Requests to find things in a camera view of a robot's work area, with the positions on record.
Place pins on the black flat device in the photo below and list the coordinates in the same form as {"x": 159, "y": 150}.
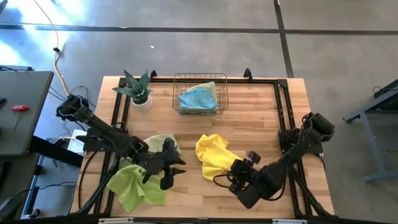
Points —
{"x": 15, "y": 68}

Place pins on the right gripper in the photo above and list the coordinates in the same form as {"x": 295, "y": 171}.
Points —
{"x": 244, "y": 174}

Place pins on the yellow microfiber towel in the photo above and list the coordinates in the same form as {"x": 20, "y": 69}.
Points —
{"x": 214, "y": 155}

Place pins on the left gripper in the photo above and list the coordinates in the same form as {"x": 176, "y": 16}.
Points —
{"x": 169, "y": 161}

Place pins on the potted plant in white pot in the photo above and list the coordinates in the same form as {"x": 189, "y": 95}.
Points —
{"x": 136, "y": 88}

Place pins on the lime green microfiber towel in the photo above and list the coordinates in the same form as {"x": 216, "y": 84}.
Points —
{"x": 133, "y": 189}

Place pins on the blue-grey metal stand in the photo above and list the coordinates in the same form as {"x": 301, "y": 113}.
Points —
{"x": 367, "y": 109}

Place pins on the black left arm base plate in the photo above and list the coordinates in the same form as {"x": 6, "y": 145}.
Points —
{"x": 90, "y": 147}

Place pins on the pale green microfiber towel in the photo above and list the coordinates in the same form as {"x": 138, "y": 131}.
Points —
{"x": 155, "y": 141}
{"x": 208, "y": 85}

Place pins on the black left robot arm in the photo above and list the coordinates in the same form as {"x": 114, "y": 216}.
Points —
{"x": 105, "y": 130}

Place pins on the silver frame end plate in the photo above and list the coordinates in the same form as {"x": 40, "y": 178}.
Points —
{"x": 115, "y": 220}
{"x": 289, "y": 221}

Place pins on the grey side table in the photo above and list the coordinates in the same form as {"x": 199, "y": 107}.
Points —
{"x": 25, "y": 124}

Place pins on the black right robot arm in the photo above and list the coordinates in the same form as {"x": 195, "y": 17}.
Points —
{"x": 289, "y": 158}

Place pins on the black aluminium table frame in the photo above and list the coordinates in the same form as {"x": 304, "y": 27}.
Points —
{"x": 264, "y": 81}

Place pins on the black diagonal beam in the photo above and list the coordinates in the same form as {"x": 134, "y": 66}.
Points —
{"x": 56, "y": 152}

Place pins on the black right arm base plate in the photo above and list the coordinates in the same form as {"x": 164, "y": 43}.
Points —
{"x": 283, "y": 147}

